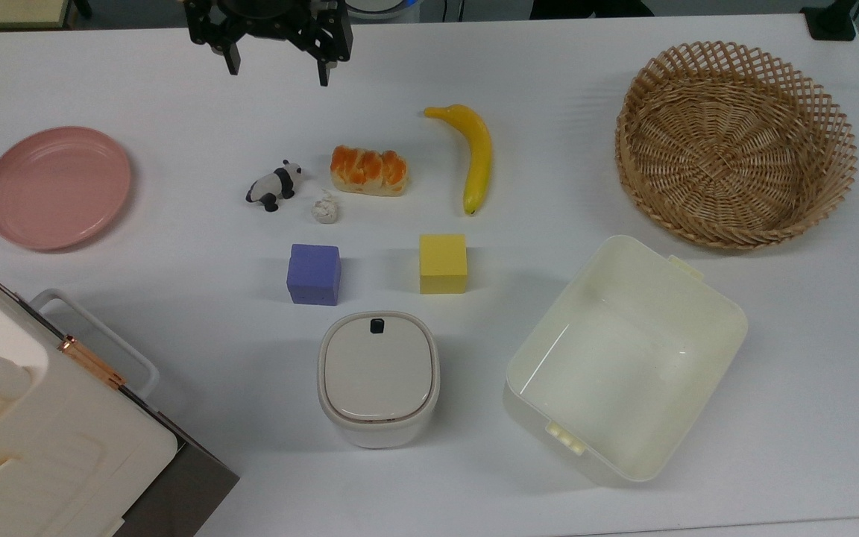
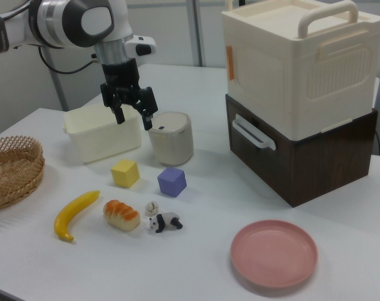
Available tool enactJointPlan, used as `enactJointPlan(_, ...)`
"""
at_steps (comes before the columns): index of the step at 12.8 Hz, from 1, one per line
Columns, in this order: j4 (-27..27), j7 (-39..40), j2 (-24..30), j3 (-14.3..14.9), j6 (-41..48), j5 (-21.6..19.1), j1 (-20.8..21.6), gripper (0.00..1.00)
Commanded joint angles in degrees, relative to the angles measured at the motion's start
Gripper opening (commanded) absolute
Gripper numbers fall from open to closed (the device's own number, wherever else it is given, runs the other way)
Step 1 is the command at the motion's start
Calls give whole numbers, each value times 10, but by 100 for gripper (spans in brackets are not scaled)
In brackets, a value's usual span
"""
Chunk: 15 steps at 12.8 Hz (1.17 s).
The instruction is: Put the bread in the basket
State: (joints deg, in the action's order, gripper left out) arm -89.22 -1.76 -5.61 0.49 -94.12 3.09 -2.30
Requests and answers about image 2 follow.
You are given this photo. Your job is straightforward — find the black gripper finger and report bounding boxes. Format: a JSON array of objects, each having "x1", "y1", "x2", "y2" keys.
[
  {"x1": 100, "y1": 82, "x2": 127, "y2": 125},
  {"x1": 132, "y1": 85, "x2": 160, "y2": 131}
]

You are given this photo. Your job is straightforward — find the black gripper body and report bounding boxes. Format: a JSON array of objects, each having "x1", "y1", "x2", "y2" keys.
[{"x1": 100, "y1": 57, "x2": 142, "y2": 106}]

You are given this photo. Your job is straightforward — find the toy bread loaf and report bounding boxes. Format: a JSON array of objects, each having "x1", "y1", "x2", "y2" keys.
[{"x1": 102, "y1": 199, "x2": 142, "y2": 231}]

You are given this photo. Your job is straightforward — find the woven wicker basket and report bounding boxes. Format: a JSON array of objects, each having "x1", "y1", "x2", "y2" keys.
[{"x1": 0, "y1": 134, "x2": 46, "y2": 211}]

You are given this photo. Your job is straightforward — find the white open plastic bin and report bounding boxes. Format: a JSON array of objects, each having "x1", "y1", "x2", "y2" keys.
[{"x1": 62, "y1": 105, "x2": 143, "y2": 164}]

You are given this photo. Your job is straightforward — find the small beige lidded trash can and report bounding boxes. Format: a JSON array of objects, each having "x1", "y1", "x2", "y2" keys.
[{"x1": 147, "y1": 111, "x2": 195, "y2": 167}]

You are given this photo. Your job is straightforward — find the yellow cube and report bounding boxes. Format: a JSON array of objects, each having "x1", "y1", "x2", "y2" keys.
[{"x1": 110, "y1": 159, "x2": 140, "y2": 189}]

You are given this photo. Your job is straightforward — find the purple cube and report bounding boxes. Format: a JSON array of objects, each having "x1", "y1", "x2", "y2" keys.
[{"x1": 157, "y1": 166, "x2": 188, "y2": 199}]

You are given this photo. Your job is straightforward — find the orange tape strip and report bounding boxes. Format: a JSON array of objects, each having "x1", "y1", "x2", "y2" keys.
[{"x1": 224, "y1": 45, "x2": 237, "y2": 80}]

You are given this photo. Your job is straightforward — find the small beige toy dumpling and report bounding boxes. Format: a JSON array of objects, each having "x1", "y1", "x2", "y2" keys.
[{"x1": 144, "y1": 201, "x2": 160, "y2": 217}]

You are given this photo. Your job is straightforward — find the yellow toy banana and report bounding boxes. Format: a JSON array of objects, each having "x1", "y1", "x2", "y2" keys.
[{"x1": 53, "y1": 189, "x2": 101, "y2": 243}]

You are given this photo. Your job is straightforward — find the panda figurine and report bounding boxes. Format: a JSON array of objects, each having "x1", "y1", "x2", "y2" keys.
[{"x1": 147, "y1": 212, "x2": 184, "y2": 235}]

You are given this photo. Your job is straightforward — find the dark brown wooden drawer box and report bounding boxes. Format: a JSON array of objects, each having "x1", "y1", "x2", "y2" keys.
[{"x1": 224, "y1": 93, "x2": 379, "y2": 208}]

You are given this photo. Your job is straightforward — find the pink plate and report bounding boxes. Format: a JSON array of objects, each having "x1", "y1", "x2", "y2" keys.
[{"x1": 230, "y1": 219, "x2": 319, "y2": 287}]

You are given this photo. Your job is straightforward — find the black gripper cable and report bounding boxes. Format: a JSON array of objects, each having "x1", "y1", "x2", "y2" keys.
[{"x1": 37, "y1": 46, "x2": 100, "y2": 75}]

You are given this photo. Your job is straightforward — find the white drawer handle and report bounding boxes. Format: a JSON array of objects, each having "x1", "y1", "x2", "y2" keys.
[{"x1": 231, "y1": 114, "x2": 278, "y2": 151}]

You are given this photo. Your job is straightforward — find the cream plastic box with handle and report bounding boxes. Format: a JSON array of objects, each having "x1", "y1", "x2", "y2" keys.
[{"x1": 220, "y1": 0, "x2": 380, "y2": 134}]

